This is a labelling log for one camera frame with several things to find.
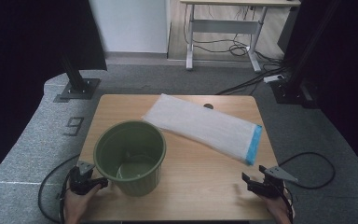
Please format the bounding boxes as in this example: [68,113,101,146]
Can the black metal stand slanted column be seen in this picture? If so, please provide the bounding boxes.
[269,0,343,105]

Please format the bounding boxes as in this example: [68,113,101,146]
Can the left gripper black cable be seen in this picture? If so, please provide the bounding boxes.
[37,153,82,224]

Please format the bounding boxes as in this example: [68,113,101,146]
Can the green plastic bin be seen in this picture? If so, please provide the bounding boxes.
[92,119,168,198]

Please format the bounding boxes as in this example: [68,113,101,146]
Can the person's right hand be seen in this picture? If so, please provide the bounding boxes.
[260,194,296,224]

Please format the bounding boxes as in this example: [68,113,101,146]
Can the white metal-frame desk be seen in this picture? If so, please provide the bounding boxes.
[180,0,302,73]

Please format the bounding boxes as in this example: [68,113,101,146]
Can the black metal stand square base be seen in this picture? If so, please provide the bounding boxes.
[53,52,102,104]

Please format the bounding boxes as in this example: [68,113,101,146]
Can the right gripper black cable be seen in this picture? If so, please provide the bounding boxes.
[278,151,337,224]

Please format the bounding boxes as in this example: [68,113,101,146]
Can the black floor cable bundle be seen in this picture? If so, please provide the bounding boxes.
[215,43,293,96]

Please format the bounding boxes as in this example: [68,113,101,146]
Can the black curtain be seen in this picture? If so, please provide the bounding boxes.
[278,0,358,175]
[0,0,108,188]

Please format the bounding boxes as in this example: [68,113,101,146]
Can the person's left hand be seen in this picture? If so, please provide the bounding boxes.
[62,184,103,224]

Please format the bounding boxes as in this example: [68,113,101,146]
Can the white plastic bag blue edge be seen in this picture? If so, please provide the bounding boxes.
[141,92,264,166]

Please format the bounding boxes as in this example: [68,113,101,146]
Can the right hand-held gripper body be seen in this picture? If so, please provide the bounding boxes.
[258,165,299,199]

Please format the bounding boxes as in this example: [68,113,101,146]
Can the white panel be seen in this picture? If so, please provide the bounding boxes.
[88,0,172,54]

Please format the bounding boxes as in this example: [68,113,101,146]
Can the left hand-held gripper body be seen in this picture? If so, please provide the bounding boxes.
[69,160,98,196]

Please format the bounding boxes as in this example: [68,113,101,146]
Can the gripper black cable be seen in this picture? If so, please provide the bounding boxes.
[37,153,82,224]
[278,151,337,224]

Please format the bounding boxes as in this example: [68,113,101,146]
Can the white power strip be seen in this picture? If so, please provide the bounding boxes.
[263,74,285,84]

